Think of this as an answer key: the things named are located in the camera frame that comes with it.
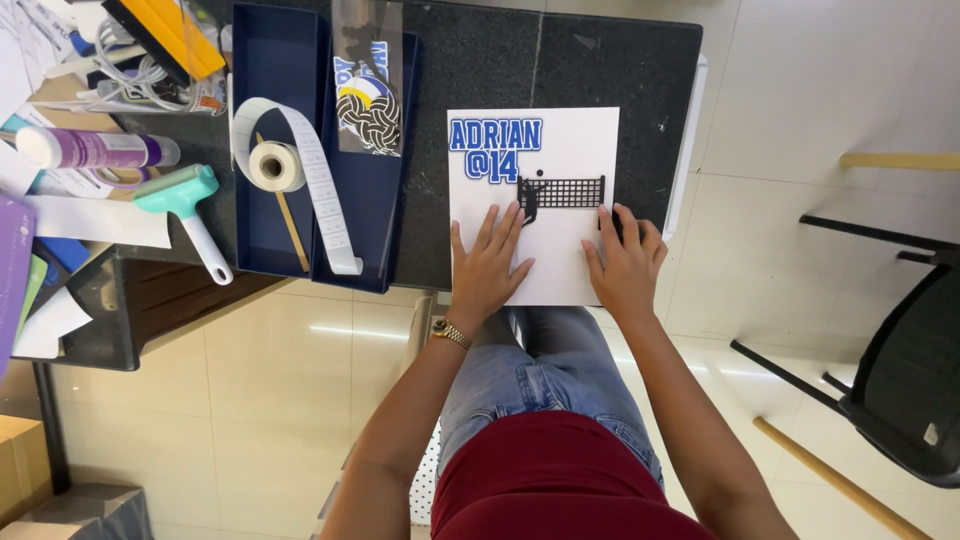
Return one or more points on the person's left hand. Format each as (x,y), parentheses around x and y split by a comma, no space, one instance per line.
(484,281)

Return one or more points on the person's right hand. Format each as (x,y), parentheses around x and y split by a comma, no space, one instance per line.
(630,277)

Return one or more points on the white card sheet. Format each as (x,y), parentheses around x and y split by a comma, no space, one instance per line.
(559,262)

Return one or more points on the small black paper cutout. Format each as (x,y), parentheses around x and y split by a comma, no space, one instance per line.
(616,222)

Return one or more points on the gold wristwatch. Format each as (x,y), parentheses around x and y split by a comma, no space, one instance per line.
(451,333)

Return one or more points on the black player cutout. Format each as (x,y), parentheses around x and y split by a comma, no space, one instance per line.
(529,202)

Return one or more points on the black net cutout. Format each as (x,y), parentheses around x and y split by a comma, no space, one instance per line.
(566,193)

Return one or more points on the blue jeans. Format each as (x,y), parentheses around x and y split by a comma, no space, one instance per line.
(540,375)

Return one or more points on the narrow navy blue tray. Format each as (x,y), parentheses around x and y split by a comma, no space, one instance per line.
(375,210)

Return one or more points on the blue letter cutouts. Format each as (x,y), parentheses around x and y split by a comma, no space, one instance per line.
(495,142)

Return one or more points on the white board at table edge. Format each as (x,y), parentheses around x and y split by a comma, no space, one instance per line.
(686,142)

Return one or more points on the wooden stick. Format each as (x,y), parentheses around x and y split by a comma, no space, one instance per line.
(289,217)

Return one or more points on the dark red shirt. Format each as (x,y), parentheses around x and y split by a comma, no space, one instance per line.
(555,480)

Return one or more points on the wide navy blue tray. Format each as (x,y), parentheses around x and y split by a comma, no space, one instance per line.
(270,225)

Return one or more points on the white label tape roll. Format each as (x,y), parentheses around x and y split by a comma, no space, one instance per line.
(276,165)

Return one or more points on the black chair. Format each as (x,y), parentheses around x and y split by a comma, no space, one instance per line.
(900,375)

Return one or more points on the long wooden pole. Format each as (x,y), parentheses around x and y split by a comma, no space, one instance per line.
(840,480)

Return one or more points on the short wooden pole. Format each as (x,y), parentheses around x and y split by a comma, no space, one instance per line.
(900,161)

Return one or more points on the teal brayer roller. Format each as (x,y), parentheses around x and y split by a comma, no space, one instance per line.
(184,202)

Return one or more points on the purple scissors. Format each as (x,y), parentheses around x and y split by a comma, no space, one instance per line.
(120,178)

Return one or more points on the white paper sheet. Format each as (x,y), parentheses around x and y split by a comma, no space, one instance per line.
(97,221)

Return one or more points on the yellow and black squeegee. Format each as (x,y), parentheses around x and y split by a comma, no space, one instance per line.
(165,34)

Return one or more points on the purple glue bottle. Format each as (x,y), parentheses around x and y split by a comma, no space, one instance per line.
(90,148)

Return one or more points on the blue sheet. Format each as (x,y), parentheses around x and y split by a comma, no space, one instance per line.
(66,253)

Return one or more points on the folded white paper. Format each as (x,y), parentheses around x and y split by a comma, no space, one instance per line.
(49,326)

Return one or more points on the green sheet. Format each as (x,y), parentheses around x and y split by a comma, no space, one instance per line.
(31,289)

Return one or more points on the grey box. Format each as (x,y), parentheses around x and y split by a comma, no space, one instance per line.
(90,514)

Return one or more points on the purple cutting mat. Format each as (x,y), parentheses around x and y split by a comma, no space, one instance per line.
(15,270)

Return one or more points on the cardboard box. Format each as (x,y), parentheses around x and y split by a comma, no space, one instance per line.
(22,465)

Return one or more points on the heap of printed papers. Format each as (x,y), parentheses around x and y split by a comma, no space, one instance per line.
(30,45)

